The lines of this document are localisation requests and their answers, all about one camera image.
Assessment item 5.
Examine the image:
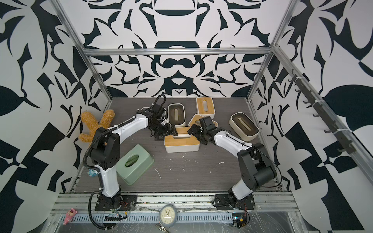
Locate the white box bamboo lid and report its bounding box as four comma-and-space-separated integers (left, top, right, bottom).
186, 114, 204, 128
196, 97, 216, 119
164, 134, 200, 153

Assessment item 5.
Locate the white box bamboo lid front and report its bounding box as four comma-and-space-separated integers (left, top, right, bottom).
164, 134, 200, 153

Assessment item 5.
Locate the green tissue box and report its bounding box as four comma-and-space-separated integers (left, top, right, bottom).
116, 144, 154, 186

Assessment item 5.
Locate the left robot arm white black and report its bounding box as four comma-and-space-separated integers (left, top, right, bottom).
83, 104, 178, 199

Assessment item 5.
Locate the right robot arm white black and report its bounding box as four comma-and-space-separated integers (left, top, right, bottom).
187, 116, 277, 201

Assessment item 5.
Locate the cream box dark clear lid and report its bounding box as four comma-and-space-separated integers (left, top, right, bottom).
168, 103, 186, 127

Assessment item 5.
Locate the cream box dark lid right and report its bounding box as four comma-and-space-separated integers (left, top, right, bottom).
229, 112, 260, 142

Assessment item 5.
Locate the brown plush bunny toy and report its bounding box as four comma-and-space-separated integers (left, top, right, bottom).
79, 109, 116, 143

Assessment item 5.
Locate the round analog clock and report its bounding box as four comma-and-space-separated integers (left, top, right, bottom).
159, 204, 178, 228

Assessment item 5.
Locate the green circuit board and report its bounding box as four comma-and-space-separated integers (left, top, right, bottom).
232, 213, 248, 228

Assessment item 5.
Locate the pink small toy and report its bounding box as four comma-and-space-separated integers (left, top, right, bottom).
63, 208, 78, 225

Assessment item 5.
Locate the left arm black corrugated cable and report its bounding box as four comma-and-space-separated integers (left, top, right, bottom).
82, 116, 138, 231

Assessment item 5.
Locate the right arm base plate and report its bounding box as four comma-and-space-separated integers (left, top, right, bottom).
211, 194, 255, 210

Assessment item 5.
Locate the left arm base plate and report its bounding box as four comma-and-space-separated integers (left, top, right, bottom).
94, 194, 138, 211

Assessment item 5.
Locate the white slotted cable duct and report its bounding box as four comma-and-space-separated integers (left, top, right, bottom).
69, 212, 233, 224

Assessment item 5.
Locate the black wall hook rack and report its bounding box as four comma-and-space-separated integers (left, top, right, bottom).
289, 70, 356, 154

